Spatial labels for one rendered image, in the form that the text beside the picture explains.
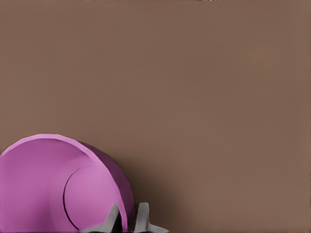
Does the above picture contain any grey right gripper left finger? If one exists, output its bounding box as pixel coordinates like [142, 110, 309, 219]
[82, 201, 123, 233]

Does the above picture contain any pink bowl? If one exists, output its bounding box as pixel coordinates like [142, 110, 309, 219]
[0, 133, 135, 233]

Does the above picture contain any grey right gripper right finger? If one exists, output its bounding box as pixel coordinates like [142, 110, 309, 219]
[134, 201, 170, 233]

